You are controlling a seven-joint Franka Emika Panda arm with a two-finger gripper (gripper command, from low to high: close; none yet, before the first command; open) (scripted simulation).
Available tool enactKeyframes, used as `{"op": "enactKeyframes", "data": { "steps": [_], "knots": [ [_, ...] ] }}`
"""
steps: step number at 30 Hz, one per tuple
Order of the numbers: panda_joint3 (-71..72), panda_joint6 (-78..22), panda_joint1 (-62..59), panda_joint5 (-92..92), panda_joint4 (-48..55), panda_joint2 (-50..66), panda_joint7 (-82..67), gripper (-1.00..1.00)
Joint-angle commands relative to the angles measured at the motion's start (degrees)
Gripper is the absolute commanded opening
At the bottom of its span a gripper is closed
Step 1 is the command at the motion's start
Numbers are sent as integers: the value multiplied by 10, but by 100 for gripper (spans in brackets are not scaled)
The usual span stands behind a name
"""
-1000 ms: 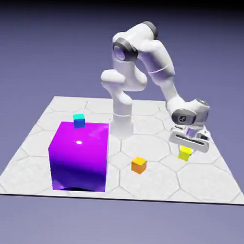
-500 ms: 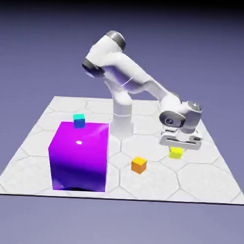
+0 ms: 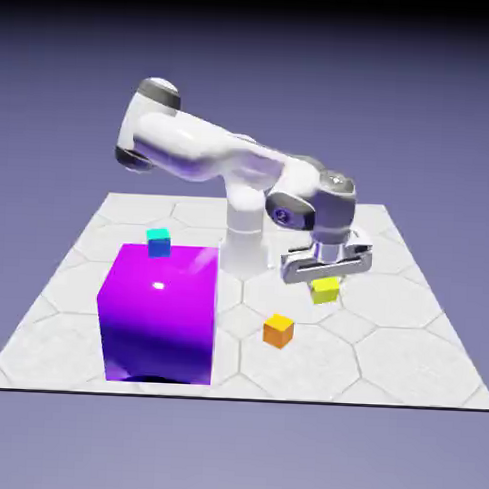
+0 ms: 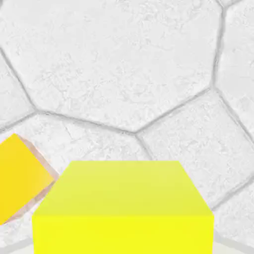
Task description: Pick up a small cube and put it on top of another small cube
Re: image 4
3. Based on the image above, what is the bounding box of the small orange cube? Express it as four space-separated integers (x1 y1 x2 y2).
0 132 60 226

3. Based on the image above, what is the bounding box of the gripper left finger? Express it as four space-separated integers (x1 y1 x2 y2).
0 239 35 254

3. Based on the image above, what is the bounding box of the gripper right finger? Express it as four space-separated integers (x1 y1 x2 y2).
213 236 254 254

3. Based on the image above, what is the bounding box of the small yellow cube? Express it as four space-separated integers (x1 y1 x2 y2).
31 160 215 254

